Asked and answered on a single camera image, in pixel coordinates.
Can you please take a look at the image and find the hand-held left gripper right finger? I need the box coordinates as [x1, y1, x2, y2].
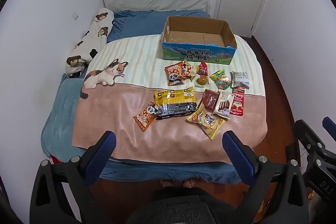
[223, 131, 309, 224]

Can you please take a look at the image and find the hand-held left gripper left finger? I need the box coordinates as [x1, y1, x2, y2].
[30, 131, 117, 224]

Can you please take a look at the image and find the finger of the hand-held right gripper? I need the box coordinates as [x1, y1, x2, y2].
[322, 116, 336, 141]
[294, 120, 336, 163]

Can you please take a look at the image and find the green snack bag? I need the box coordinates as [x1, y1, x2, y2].
[209, 70, 234, 90]

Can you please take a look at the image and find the yellow panda snack bag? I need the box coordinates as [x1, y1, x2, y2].
[182, 61, 199, 81]

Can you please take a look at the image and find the printed cardboard box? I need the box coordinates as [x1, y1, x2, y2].
[160, 15, 237, 65]

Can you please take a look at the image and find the yellow crinkled snack bag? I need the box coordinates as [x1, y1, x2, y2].
[186, 105, 226, 140]

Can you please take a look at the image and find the cat printed blanket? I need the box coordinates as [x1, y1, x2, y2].
[71, 32, 268, 164]

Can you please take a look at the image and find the white chocolate biscuit box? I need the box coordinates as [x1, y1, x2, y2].
[213, 91, 235, 120]

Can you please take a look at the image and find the long red snack packet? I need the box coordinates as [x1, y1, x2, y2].
[229, 86, 246, 117]

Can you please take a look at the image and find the light blue blanket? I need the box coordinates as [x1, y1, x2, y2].
[41, 73, 90, 162]

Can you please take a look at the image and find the orange panda snack bag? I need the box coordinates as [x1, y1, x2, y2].
[133, 102, 160, 132]
[164, 62, 185, 86]

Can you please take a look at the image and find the dark brown snack packet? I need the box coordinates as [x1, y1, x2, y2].
[200, 89, 220, 112]

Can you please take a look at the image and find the dark blue bed sheet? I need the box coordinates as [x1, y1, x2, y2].
[99, 158, 242, 185]

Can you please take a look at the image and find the grey white snack packet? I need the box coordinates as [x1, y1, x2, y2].
[230, 71, 250, 88]

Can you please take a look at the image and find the round brown wrapped pastry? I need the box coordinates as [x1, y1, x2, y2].
[194, 74, 210, 88]

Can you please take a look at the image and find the yellow and black snack packet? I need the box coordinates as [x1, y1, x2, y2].
[154, 88, 197, 106]

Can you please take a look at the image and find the small red snack packet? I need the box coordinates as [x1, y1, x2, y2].
[197, 61, 210, 76]

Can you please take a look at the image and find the bear print pillow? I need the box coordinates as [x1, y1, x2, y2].
[65, 7, 115, 78]

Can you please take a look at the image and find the blue pillow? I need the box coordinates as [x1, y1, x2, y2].
[107, 9, 212, 43]

